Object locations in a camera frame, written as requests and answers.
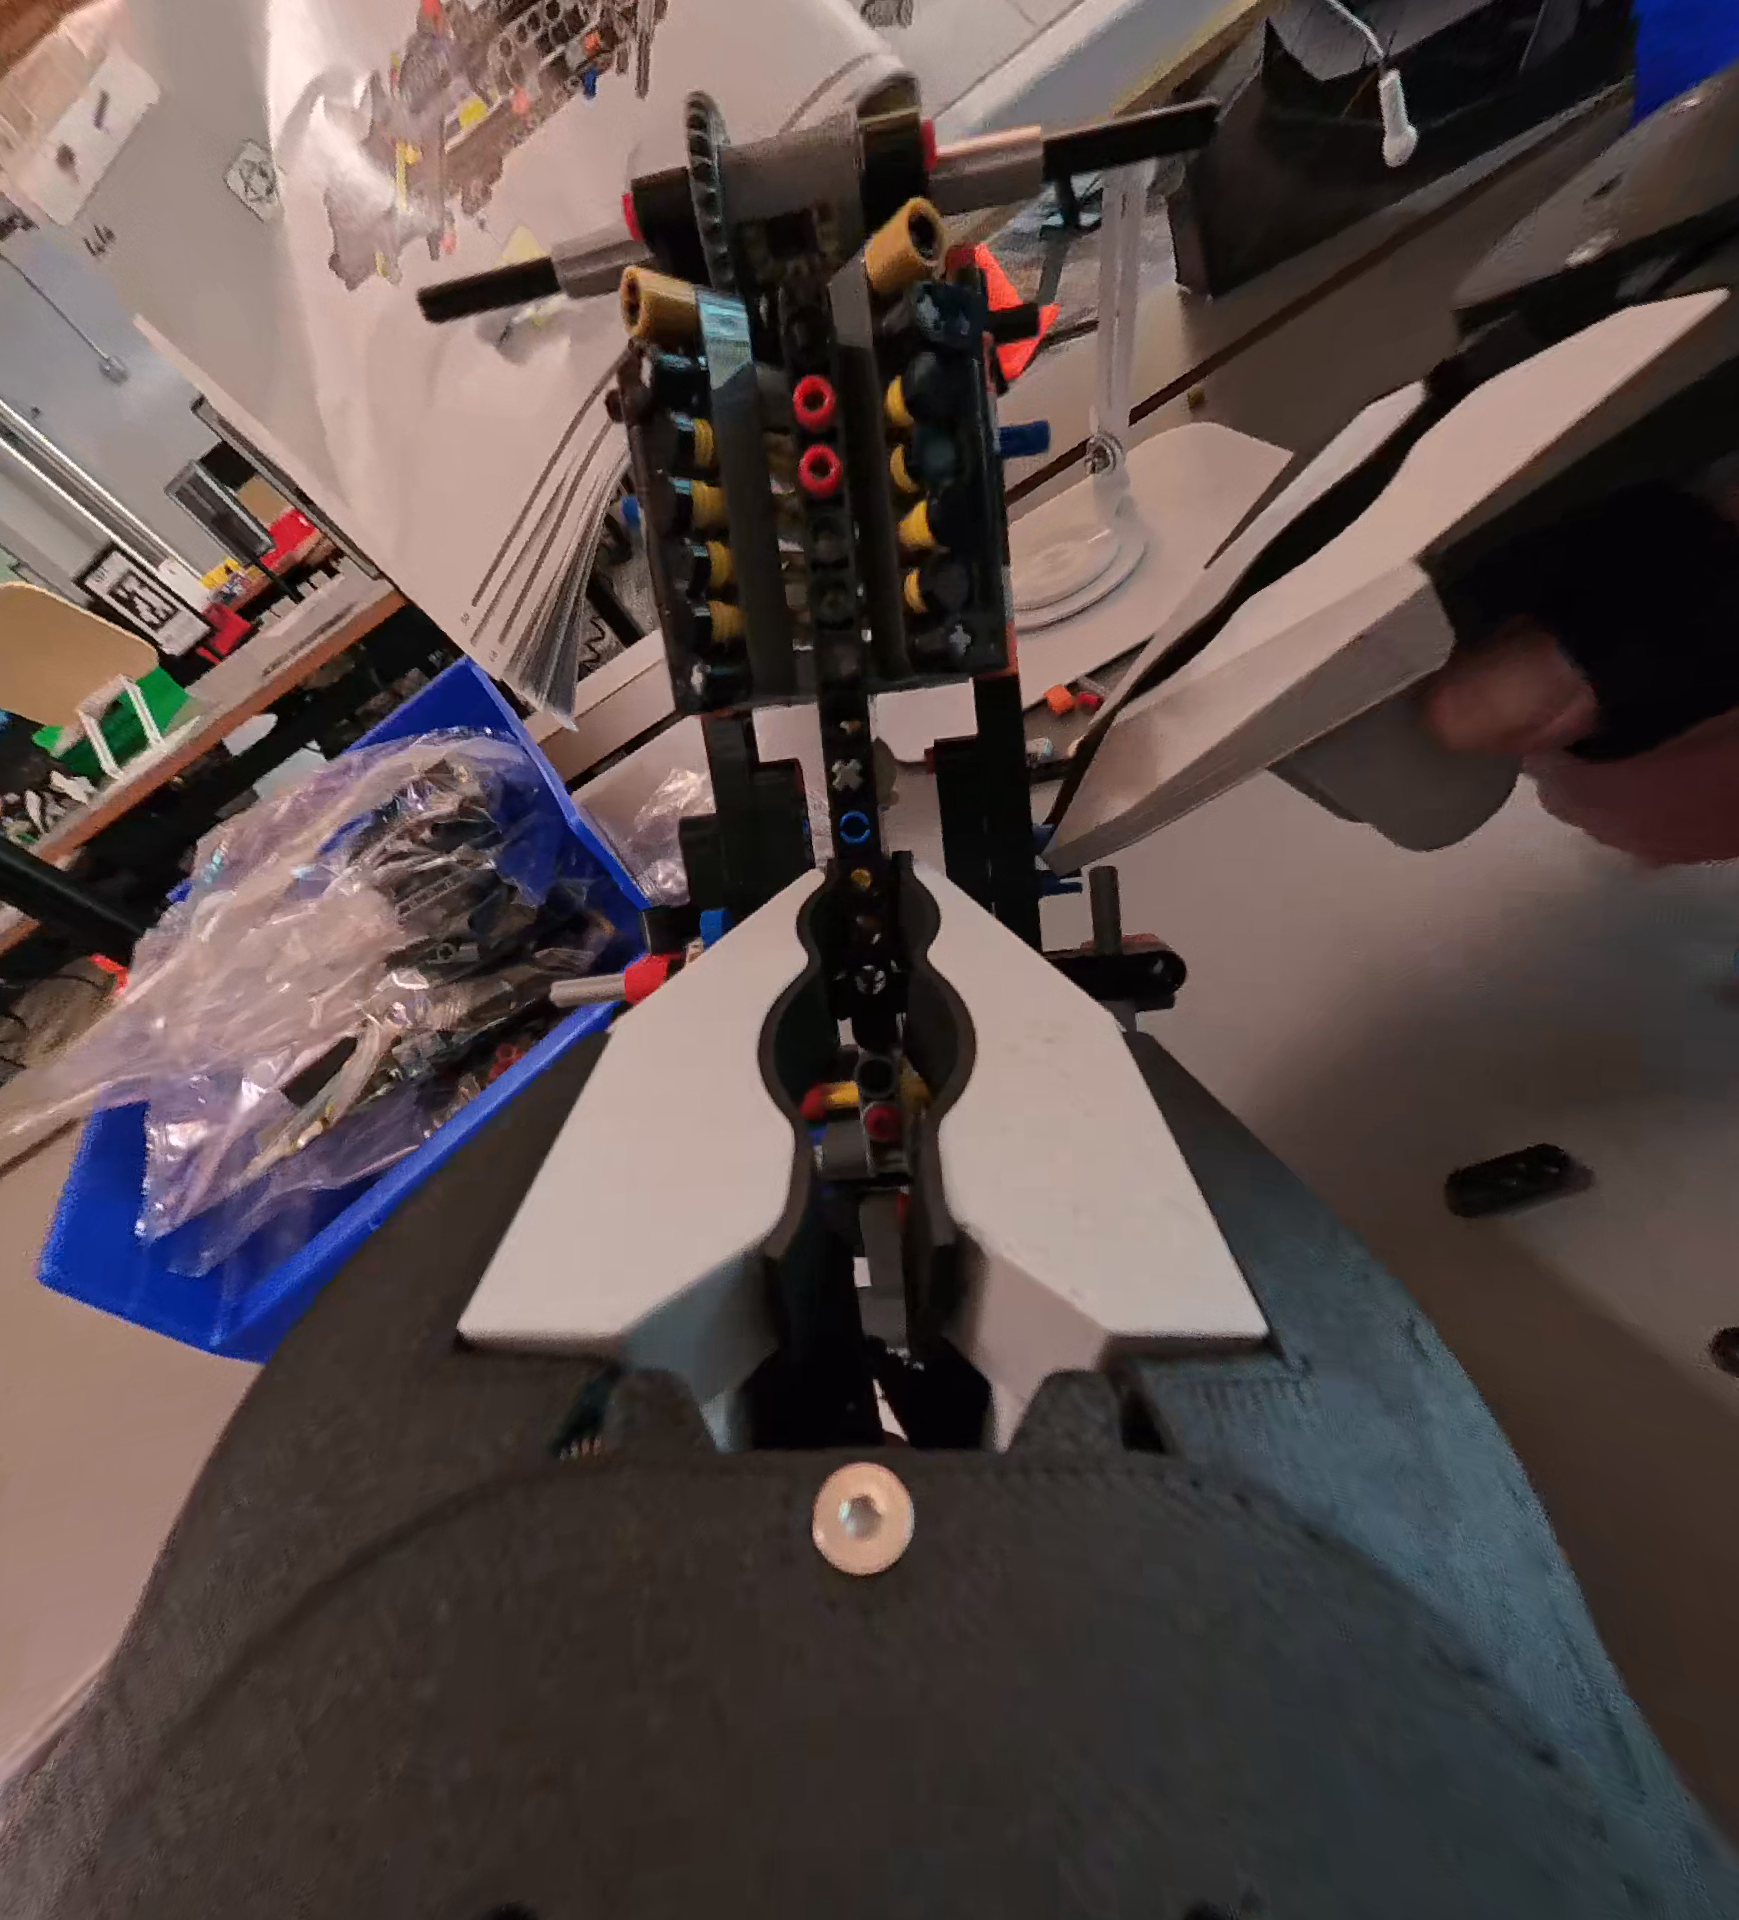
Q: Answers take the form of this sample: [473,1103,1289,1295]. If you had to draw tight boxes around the person's right hand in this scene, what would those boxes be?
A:
[1422,430,1739,866]

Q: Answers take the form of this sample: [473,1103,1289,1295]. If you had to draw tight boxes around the black lego technic model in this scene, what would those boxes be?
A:
[416,89,1223,1350]

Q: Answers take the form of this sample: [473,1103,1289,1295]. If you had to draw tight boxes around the lego instruction booklet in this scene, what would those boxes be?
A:
[0,0,1081,722]

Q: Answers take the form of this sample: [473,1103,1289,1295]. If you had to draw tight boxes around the blue storage bin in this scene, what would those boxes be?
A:
[35,652,662,1360]

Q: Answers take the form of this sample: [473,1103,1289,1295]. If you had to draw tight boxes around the black box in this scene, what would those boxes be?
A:
[1200,0,1637,297]

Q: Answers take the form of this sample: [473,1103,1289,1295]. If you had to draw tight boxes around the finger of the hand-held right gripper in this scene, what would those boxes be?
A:
[1042,285,1733,872]
[1052,372,1450,844]

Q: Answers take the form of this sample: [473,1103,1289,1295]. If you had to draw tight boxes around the tan wooden chair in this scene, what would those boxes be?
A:
[0,582,160,827]

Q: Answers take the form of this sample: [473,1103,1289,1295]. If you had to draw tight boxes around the pile of clear lego bags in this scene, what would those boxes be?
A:
[6,727,653,1275]

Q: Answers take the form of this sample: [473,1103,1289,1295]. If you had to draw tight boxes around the green crate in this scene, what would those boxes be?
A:
[33,669,196,779]

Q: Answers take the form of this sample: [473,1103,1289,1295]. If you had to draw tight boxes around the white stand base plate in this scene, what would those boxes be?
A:
[1012,420,1293,679]

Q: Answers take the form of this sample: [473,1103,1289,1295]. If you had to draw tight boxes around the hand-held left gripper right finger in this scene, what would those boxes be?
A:
[904,863,1275,1447]

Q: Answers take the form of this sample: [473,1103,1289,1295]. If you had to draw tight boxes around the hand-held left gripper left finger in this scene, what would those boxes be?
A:
[454,866,832,1443]

